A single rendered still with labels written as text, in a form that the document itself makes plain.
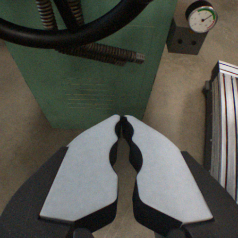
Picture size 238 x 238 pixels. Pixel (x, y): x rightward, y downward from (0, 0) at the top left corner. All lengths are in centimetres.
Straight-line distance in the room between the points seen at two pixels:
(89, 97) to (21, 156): 48
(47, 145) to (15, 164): 18
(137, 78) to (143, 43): 14
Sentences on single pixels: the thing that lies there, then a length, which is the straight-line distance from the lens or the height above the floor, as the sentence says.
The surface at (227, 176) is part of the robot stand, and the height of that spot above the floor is 23.
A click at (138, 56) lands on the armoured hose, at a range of 41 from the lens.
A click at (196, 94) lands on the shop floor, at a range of 118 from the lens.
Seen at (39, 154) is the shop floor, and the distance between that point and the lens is 95.
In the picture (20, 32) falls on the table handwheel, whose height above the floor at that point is 70.
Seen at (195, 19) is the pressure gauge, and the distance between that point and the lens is 42.
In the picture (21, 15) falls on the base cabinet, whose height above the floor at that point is 62.
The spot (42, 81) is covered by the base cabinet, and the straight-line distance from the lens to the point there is 67.
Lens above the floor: 85
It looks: 62 degrees down
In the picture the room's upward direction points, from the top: 4 degrees clockwise
